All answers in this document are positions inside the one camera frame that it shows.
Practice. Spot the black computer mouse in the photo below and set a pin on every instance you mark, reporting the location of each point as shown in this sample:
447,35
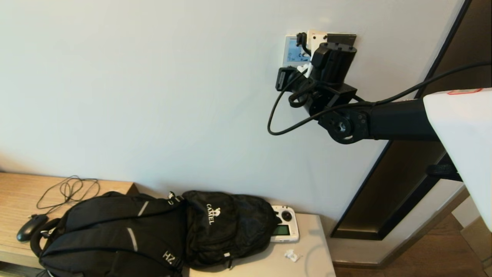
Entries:
30,227

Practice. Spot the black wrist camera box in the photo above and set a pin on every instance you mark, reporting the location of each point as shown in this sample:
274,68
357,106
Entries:
286,79

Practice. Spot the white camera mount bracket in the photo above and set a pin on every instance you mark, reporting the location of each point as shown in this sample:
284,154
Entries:
317,37

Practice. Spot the black Camel logo backpack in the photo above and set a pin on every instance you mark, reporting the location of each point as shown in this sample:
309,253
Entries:
230,231

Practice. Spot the beige door frame trim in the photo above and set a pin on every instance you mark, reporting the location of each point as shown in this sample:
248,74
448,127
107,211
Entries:
423,227

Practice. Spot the large black grey-striped backpack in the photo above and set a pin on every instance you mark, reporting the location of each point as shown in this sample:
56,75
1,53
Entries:
100,238

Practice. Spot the white wall thermostat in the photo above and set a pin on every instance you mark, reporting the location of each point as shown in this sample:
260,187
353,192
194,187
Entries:
291,52

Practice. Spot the black wall switch panel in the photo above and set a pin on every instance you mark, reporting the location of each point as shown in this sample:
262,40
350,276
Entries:
342,38

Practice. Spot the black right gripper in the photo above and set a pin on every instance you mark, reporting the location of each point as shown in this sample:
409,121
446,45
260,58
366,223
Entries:
333,63

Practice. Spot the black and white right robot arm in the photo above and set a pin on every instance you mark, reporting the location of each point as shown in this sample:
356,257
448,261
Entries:
399,119

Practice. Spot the light wooden desk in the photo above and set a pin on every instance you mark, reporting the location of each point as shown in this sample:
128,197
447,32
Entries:
15,192

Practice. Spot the white remote controller with screen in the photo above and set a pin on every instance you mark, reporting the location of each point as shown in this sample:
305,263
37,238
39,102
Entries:
291,232

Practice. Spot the crumpled white paper scrap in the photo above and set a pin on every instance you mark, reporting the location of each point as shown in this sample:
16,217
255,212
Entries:
292,255

